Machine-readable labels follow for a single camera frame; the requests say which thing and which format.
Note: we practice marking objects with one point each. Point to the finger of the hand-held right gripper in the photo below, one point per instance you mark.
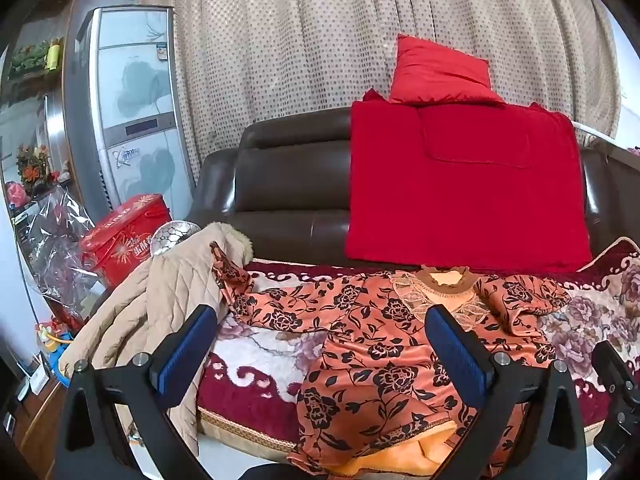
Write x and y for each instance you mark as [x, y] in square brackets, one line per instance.
[617, 365]

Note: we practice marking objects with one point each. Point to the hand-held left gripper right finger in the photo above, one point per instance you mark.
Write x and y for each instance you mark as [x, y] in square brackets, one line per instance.
[460, 355]

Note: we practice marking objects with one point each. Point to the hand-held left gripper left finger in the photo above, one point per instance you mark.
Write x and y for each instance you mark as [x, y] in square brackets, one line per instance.
[190, 345]

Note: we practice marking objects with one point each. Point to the orange floral shirt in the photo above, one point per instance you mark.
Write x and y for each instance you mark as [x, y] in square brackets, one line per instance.
[370, 360]

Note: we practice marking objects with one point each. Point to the beige quilted jacket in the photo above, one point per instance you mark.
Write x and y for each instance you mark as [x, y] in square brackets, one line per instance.
[150, 300]

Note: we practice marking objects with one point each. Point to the floral maroon sofa cover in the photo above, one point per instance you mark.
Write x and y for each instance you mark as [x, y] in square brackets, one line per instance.
[260, 355]

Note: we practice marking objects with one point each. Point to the silver patterned bowl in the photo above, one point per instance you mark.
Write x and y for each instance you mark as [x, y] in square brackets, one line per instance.
[175, 237]

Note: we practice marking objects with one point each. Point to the red gift box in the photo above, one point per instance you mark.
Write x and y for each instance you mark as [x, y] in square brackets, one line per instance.
[125, 245]

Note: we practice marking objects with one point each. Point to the colourful plastic toy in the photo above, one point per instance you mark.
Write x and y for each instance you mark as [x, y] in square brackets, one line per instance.
[52, 350]

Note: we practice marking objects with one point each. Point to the red folded blanket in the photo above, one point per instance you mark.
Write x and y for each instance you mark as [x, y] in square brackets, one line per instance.
[450, 200]

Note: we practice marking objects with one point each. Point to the clear plastic wrapping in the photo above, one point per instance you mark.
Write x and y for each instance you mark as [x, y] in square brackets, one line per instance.
[55, 255]

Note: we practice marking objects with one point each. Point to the wooden cabinet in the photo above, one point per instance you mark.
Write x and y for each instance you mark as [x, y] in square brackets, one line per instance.
[35, 430]

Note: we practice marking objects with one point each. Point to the dark brown leather sofa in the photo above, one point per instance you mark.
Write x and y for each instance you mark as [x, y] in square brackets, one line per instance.
[280, 185]

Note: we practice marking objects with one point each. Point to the pink plastic bag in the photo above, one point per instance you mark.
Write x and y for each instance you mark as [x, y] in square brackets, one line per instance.
[15, 193]

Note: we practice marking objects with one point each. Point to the orange flower arrangement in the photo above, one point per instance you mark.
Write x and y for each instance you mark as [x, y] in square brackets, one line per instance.
[32, 165]

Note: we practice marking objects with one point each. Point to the white standing air conditioner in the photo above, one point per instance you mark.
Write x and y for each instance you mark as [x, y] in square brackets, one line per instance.
[135, 100]

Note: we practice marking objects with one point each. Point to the red pillow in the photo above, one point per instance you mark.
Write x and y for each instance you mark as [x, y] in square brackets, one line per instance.
[440, 75]

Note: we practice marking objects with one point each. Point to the green and yellow decoration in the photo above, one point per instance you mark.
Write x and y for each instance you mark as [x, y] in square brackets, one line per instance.
[37, 55]

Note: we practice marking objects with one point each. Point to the beige dotted curtain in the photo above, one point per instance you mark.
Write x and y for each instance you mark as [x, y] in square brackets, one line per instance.
[300, 35]

